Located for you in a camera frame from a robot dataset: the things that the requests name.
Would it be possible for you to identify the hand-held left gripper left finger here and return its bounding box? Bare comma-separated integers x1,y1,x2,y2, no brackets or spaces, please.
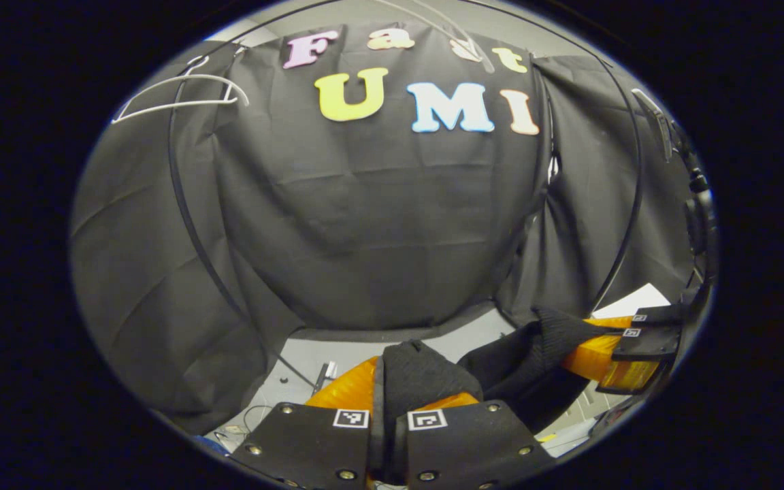
227,356,382,490

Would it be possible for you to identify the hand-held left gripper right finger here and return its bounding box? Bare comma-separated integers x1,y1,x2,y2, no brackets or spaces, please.
395,391,557,489

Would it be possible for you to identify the black knitted garment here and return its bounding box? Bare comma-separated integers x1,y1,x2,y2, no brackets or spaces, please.
372,306,627,436

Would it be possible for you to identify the white clothes hanger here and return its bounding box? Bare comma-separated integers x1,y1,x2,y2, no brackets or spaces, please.
112,54,250,125
375,0,496,74

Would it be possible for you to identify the black metal clothes rack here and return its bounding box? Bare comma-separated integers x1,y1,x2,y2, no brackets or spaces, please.
166,0,644,392

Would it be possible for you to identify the white empty clothes hanger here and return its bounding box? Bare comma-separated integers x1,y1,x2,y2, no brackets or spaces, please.
112,54,250,125

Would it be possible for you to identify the small grey floor fitting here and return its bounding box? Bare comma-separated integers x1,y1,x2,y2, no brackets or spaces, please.
312,361,340,395

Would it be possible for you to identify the blue object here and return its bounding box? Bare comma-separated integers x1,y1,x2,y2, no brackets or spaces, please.
191,434,233,455

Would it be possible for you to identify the black backdrop cloth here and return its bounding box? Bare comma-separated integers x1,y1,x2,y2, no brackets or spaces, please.
69,24,706,436

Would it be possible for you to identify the thin dark cable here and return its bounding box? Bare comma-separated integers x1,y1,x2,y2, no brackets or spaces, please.
241,404,276,436

